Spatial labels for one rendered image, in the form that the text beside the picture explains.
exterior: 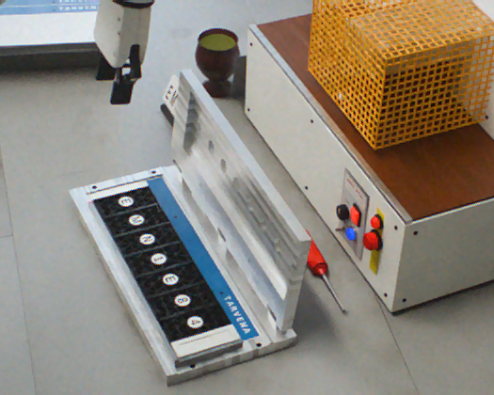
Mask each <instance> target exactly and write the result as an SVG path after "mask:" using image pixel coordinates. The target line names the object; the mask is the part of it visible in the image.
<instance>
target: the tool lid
mask: <svg viewBox="0 0 494 395"><path fill-rule="evenodd" d="M200 126H201V127H202V132H201V128H200ZM213 144H214V149H215V150H213ZM170 158H171V159H172V161H173V163H178V165H179V167H180V168H181V170H182V173H181V174H182V176H183V179H184V180H185V182H186V184H187V185H188V187H189V188H190V190H191V191H192V193H191V197H192V198H193V199H194V200H195V201H196V202H197V203H198V205H199V207H200V209H201V210H202V213H203V214H204V216H205V218H206V219H210V220H211V222H212V224H213V225H214V227H215V229H216V230H220V231H221V232H222V234H223V236H224V237H225V239H226V243H225V245H226V246H227V248H228V249H229V251H230V252H231V253H232V255H233V256H234V258H235V259H236V261H237V262H238V264H239V268H238V269H239V271H240V272H241V274H242V276H243V277H244V279H245V280H246V282H247V285H248V286H249V288H250V289H251V290H252V292H253V294H254V295H257V294H258V296H259V298H260V299H261V301H262V302H263V304H264V306H265V307H267V308H271V309H272V311H273V312H274V314H275V315H276V317H277V321H276V324H277V326H278V327H279V330H280V331H284V330H288V329H291V328H292V324H293V320H294V316H295V308H296V304H297V299H298V296H299V292H300V287H302V283H303V278H304V274H305V270H306V265H307V261H308V257H309V253H310V249H311V240H312V238H311V237H310V235H309V234H308V233H307V232H306V230H305V229H304V228H303V226H302V225H300V223H299V222H298V220H297V219H296V218H295V216H294V214H293V213H292V211H291V209H290V208H289V206H288V205H287V204H286V202H285V201H284V199H283V198H282V197H281V195H280V194H279V192H278V191H277V189H276V188H275V186H274V185H273V184H272V182H271V181H270V180H269V179H268V177H267V175H266V174H264V172H263V170H262V169H261V168H260V166H259V165H258V163H257V162H256V161H255V159H254V158H253V156H252V155H251V154H250V152H249V151H248V149H247V148H246V146H245V145H244V143H243V142H242V140H241V138H240V137H239V135H238V134H237V133H236V132H235V131H234V129H233V128H232V126H231V125H230V124H229V123H228V122H227V120H226V119H225V118H224V116H223V115H222V113H221V112H220V111H219V109H218V108H217V105H216V104H215V102H214V101H213V99H212V98H211V97H210V95H209V94H208V92H207V91H206V90H205V88H204V87H203V85H202V84H201V82H200V81H199V79H197V78H196V76H195V75H194V73H193V72H192V71H191V69H186V70H181V73H180V81H179V88H178V96H177V103H176V112H175V119H174V127H173V135H172V143H171V151H170ZM225 162H226V168H225ZM238 181H239V184H240V189H239V186H238ZM250 199H251V200H252V204H253V207H251V203H250ZM208 217H209V218H208ZM263 220H266V223H267V228H266V227H265V226H264V222H263ZM279 240H280V244H281V249H280V248H279ZM256 293H257V294H256Z"/></svg>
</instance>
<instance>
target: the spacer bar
mask: <svg viewBox="0 0 494 395"><path fill-rule="evenodd" d="M240 339H241V338H240V336H239V334H238V333H237V331H236V329H235V328H234V326H233V324H232V325H227V326H224V327H221V328H218V329H215V330H212V331H209V332H206V333H202V334H199V335H196V336H192V337H189V338H186V339H183V340H177V341H174V342H172V343H171V346H172V348H173V350H174V353H175V355H176V356H177V357H178V359H180V358H183V357H186V356H191V355H194V354H198V353H201V351H204V350H208V349H211V348H214V347H216V346H219V345H222V344H226V343H229V342H233V341H236V340H240Z"/></svg>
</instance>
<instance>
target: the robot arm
mask: <svg viewBox="0 0 494 395"><path fill-rule="evenodd" d="M154 1H155V0H100V2H99V6H98V10H97V15H96V20H95V25H94V29H93V38H94V40H95V42H96V43H97V46H98V48H99V49H98V56H101V57H98V60H97V65H96V71H95V76H94V77H95V80H96V81H114V80H115V78H116V72H117V79H116V82H113V87H112V92H111V98H110V103H111V104H127V103H129V102H130V100H132V95H133V90H134V85H135V83H136V82H137V80H139V79H141V78H142V71H141V66H142V64H143V62H144V59H145V55H146V51H147V45H148V38H149V31H150V22H151V5H153V3H154ZM6 2H7V0H0V5H2V4H4V3H6ZM126 59H129V62H125V61H126ZM122 68H130V71H129V72H128V73H124V74H123V75H122Z"/></svg>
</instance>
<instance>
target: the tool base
mask: <svg viewBox="0 0 494 395"><path fill-rule="evenodd" d="M174 165H175V166H168V167H165V166H161V167H157V168H154V169H150V170H146V171H142V172H138V173H135V174H131V175H126V176H122V177H119V178H118V179H115V180H112V181H108V182H101V183H97V184H92V185H89V186H85V187H81V188H77V189H73V190H70V191H69V194H70V202H71V204H72V206H73V208H74V209H75V211H76V214H77V216H78V218H79V220H80V222H81V224H82V226H83V228H84V229H85V231H86V233H87V235H88V238H89V240H90V241H91V243H92V245H93V247H94V249H96V251H97V253H98V255H99V257H100V259H101V261H102V263H103V265H104V267H105V269H106V271H107V273H108V274H109V276H110V278H111V280H112V283H113V285H114V286H115V288H116V290H117V292H118V294H119V296H120V299H121V301H122V303H123V304H124V306H125V307H126V309H127V311H128V313H130V315H131V318H132V320H133V322H134V324H135V326H136V328H137V330H138V332H139V334H140V336H141V338H142V339H143V341H144V342H145V344H146V346H147V348H148V351H149V353H150V355H151V358H152V360H153V362H154V363H155V365H156V367H157V369H158V371H159V372H160V374H161V376H162V378H163V380H165V381H166V383H167V386H168V387H169V386H173V384H176V383H179V382H182V381H184V380H187V379H190V378H193V377H196V376H200V375H203V374H205V373H209V372H212V371H217V370H220V369H223V368H226V367H229V366H232V365H235V364H238V363H242V362H245V361H248V360H250V359H253V358H256V357H259V356H264V355H268V354H271V352H274V351H277V350H280V349H283V348H286V347H289V346H292V345H295V341H296V334H295V332H294V331H293V329H292V328H291V329H288V330H284V331H280V330H279V327H278V326H277V324H276V321H277V317H276V315H275V314H274V312H273V311H272V309H271V308H267V307H265V306H264V304H263V302H262V301H261V299H260V298H259V296H258V294H257V293H256V294H257V295H254V294H253V292H252V290H251V289H250V288H249V286H248V285H247V282H246V280H245V279H244V277H243V276H242V274H241V272H240V271H239V269H238V268H239V264H238V262H237V261H236V259H235V258H234V256H233V255H232V253H231V252H230V251H229V249H228V248H227V246H226V245H225V243H226V239H225V237H224V236H223V234H222V232H221V231H220V230H216V229H215V227H214V225H213V224H212V222H211V220H210V219H206V218H205V216H204V214H203V213H202V210H201V209H200V207H199V205H198V203H197V202H196V201H195V200H194V199H193V198H192V197H191V193H192V191H191V190H190V188H189V187H188V185H187V184H186V182H185V180H184V179H183V176H182V174H181V173H182V170H181V168H180V167H179V165H178V163H174ZM153 170H155V171H156V173H154V174H153V173H151V172H152V171H153ZM159 176H161V178H164V179H165V181H166V182H167V185H168V186H169V188H170V189H171V191H172V193H173V194H174V196H175V198H177V200H178V201H179V203H180V205H181V206H182V208H183V210H184V213H185V214H186V216H187V218H188V219H189V221H190V222H191V224H192V226H193V227H194V229H196V231H197V232H198V234H199V236H200V238H201V239H202V241H203V242H204V243H205V245H206V247H207V249H208V251H209V252H210V254H211V255H212V257H213V259H214V260H215V262H216V264H217V266H218V267H219V269H220V271H221V272H222V274H223V275H224V277H225V278H226V279H227V281H228V283H229V285H231V287H232V289H233V291H234V292H235V294H236V295H237V297H238V299H239V300H240V302H241V303H242V305H243V307H244V308H245V310H246V312H247V314H248V315H249V317H250V320H251V321H252V322H253V323H254V325H255V327H256V328H257V330H258V332H259V333H260V336H259V337H258V338H256V339H253V340H248V341H245V342H244V344H243V347H241V348H237V349H234V350H231V351H228V352H227V353H225V354H222V355H216V356H213V357H210V358H207V359H204V360H201V361H199V362H195V363H191V364H194V365H195V366H196V367H195V368H194V369H191V368H190V365H191V364H188V365H185V366H182V367H180V368H177V369H176V368H175V367H174V365H173V363H172V361H171V359H170V357H169V355H168V354H167V350H166V348H165V346H164V344H163V342H161V341H160V340H159V338H158V336H157V334H156V332H155V330H154V329H153V327H152V325H151V322H150V320H149V318H148V317H147V314H146V312H145V310H144V308H143V307H142V305H141V304H140V302H139V300H138V298H137V296H136V294H135V292H134V290H133V288H132V286H131V284H130V282H129V279H127V278H126V276H125V274H124V273H123V271H122V269H121V267H120V265H119V263H118V261H117V259H116V257H115V255H114V254H113V252H112V250H111V248H110V245H109V243H108V242H107V241H106V239H105V237H104V234H103V232H102V231H101V229H100V227H99V225H98V223H97V221H96V219H94V218H93V216H92V214H91V211H90V209H89V207H88V201H91V199H90V198H89V195H91V194H94V193H99V192H102V191H106V190H110V189H114V188H118V187H122V186H125V185H129V184H133V183H137V182H143V181H147V180H151V179H155V178H159ZM92 186H97V187H98V188H97V189H92V188H91V187H92ZM258 342H259V343H260V344H261V345H262V346H260V347H258V346H256V343H258Z"/></svg>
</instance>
